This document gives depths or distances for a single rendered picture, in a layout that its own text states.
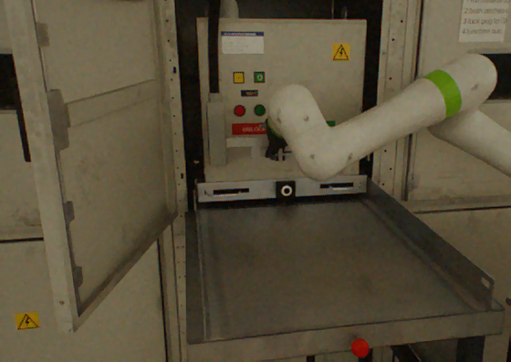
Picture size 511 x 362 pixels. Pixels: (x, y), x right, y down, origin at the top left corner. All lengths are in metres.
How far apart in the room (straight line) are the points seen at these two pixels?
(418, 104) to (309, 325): 0.56
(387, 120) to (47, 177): 0.70
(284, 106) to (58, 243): 0.52
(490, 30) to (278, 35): 0.62
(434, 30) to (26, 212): 1.25
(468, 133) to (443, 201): 0.40
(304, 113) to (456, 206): 0.83
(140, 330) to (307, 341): 0.83
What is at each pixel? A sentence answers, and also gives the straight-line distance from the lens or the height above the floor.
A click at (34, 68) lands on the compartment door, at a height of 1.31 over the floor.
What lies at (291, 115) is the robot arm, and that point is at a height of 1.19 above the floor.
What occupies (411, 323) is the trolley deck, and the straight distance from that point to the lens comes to 1.05.
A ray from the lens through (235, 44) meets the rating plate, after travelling 1.53.
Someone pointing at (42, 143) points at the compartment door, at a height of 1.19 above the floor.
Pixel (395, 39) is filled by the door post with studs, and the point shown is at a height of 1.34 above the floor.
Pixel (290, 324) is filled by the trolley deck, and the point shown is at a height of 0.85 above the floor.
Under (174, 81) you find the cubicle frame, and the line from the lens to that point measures 1.49.
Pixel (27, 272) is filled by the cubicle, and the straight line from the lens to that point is 1.67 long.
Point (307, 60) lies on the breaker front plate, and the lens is 1.57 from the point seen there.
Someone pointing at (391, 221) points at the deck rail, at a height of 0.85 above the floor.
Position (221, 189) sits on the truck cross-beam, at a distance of 1.59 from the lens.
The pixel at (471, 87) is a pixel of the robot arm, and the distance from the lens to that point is 1.29.
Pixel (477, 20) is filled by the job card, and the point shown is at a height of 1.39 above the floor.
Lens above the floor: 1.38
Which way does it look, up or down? 18 degrees down
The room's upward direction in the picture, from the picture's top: straight up
